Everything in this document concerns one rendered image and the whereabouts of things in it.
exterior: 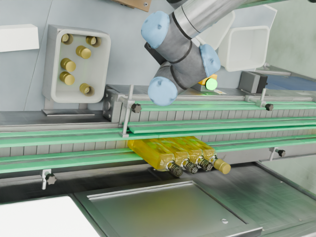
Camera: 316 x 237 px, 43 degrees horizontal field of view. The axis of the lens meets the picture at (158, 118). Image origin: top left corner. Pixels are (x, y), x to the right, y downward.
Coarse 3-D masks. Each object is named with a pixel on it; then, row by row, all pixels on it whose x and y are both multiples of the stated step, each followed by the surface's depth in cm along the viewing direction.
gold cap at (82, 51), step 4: (76, 48) 125; (80, 48) 124; (84, 48) 123; (76, 52) 125; (80, 52) 123; (84, 52) 123; (88, 52) 124; (80, 56) 125; (84, 56) 123; (88, 56) 124
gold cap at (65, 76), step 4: (64, 72) 125; (68, 72) 126; (60, 76) 125; (64, 76) 123; (68, 76) 123; (72, 76) 123; (64, 80) 123; (68, 80) 123; (72, 80) 124; (68, 84) 124
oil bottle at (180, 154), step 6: (156, 138) 132; (162, 138) 133; (162, 144) 129; (168, 144) 129; (174, 144) 130; (174, 150) 125; (180, 150) 126; (186, 150) 127; (180, 156) 123; (186, 156) 124; (180, 162) 123
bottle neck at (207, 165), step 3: (198, 159) 126; (201, 159) 125; (204, 159) 125; (198, 162) 125; (201, 162) 124; (204, 162) 124; (207, 162) 123; (210, 162) 124; (198, 165) 126; (201, 165) 124; (204, 165) 123; (207, 165) 123; (210, 165) 124; (204, 168) 123; (207, 168) 125; (210, 168) 124; (207, 171) 124
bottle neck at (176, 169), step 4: (168, 164) 119; (172, 164) 118; (176, 164) 119; (168, 168) 119; (172, 168) 117; (176, 168) 116; (180, 168) 116; (172, 172) 118; (176, 172) 116; (180, 172) 118
